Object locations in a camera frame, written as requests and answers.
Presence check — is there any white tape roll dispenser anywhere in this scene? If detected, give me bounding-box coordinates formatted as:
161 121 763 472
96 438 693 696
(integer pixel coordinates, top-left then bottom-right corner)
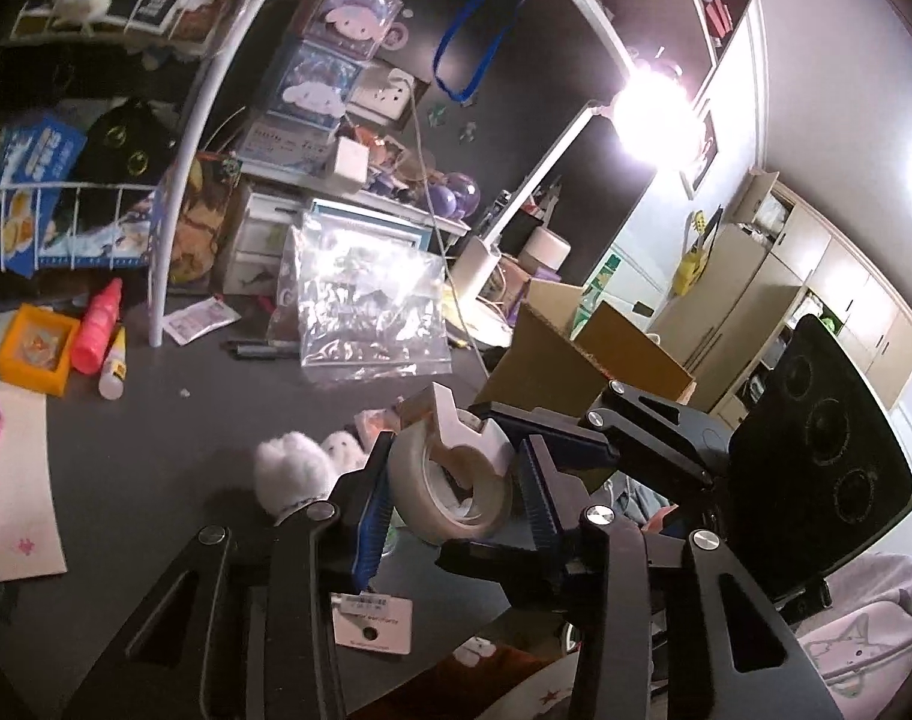
388 382 515 544

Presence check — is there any white fluffy plush toy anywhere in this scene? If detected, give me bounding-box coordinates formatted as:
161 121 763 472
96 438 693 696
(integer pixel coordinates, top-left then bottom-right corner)
254 431 337 518

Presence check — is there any white fish plush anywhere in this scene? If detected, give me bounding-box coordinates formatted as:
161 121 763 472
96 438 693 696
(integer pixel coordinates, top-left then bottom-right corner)
321 431 368 475

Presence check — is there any brown cardboard box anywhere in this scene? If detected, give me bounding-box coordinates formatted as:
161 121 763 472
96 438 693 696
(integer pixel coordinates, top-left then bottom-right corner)
476 299 697 416

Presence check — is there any white price tag card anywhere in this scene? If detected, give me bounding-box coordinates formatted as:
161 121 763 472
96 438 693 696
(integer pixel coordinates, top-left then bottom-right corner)
331 593 414 656

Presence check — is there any white cylinder humidifier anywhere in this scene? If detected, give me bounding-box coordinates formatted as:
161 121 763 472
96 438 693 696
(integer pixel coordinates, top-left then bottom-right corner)
518 226 572 275

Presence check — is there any pink packaged pouch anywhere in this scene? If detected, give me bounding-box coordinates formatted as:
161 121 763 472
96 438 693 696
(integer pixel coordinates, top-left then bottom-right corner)
353 408 401 452

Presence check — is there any beige wardrobe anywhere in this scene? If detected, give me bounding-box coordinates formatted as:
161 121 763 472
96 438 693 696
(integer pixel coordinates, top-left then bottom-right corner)
651 169 912 426

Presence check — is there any yellow tote bag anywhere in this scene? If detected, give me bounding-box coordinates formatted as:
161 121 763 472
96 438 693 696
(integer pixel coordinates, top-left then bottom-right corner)
671 206 723 298

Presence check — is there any clear zip plastic bag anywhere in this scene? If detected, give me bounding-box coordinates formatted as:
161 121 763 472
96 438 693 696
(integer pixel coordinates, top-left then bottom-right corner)
267 213 451 383

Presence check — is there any purple glass ball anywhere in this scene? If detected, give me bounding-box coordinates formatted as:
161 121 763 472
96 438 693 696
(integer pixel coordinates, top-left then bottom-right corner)
445 172 482 221

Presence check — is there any white glue bottle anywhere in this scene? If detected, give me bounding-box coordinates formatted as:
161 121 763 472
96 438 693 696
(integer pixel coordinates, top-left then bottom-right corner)
98 327 127 401

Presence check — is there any black marker pen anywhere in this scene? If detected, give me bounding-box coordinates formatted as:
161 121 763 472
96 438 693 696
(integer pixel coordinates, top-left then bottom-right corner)
221 340 300 361

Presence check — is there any pink bottle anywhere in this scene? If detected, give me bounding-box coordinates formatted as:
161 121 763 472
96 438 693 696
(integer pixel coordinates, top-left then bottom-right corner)
70 278 122 376

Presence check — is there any white desk lamp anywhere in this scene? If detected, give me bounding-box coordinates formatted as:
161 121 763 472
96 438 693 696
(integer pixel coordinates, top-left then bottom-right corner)
469 59 703 284

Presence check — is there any orange small box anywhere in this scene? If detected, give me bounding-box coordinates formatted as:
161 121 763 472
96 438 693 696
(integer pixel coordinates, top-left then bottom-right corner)
0 304 80 397

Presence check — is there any white drawer organizer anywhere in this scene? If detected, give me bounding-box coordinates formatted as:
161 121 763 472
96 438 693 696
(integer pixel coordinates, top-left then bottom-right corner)
214 181 307 298

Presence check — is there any white power strip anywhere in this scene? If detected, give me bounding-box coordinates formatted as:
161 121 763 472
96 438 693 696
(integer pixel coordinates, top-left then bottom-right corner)
347 65 427 130

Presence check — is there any lower cinnamoroll box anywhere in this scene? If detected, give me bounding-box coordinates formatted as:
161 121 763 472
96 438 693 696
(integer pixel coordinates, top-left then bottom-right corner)
261 39 363 130

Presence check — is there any cinnamoroll box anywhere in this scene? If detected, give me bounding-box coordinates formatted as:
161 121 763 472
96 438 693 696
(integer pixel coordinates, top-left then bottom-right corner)
261 39 363 130
292 0 403 60

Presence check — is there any anime art card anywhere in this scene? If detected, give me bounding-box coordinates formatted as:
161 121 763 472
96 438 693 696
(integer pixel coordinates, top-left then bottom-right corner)
170 151 241 286

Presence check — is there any upper cinnamoroll box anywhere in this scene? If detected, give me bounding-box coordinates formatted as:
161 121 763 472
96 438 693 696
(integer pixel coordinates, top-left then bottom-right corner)
292 0 403 60

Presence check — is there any blue snack box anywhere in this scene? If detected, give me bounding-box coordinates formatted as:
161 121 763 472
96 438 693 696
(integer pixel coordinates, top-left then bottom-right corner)
0 110 86 277

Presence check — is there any blue lanyard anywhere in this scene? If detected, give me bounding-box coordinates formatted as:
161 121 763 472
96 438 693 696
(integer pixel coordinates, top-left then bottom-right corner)
431 0 559 107

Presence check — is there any white wire shelf rack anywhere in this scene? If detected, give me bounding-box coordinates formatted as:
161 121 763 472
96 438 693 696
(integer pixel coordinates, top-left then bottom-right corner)
0 0 267 344

